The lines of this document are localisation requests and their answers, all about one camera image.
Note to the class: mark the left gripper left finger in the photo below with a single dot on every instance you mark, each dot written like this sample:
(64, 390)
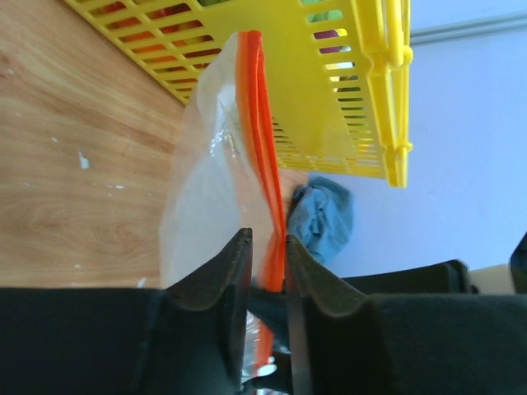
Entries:
(186, 339)

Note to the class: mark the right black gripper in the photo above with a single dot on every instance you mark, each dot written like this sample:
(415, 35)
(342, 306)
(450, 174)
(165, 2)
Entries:
(451, 277)

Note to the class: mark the yellow plastic basket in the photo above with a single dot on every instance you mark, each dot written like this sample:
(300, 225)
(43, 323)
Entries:
(337, 71)

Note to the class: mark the blue cloth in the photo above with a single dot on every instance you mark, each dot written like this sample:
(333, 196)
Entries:
(321, 218)

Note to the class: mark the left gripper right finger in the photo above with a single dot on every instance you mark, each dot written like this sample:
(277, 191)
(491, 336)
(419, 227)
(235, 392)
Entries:
(345, 342)

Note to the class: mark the clear zip top bag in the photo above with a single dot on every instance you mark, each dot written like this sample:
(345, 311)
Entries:
(224, 171)

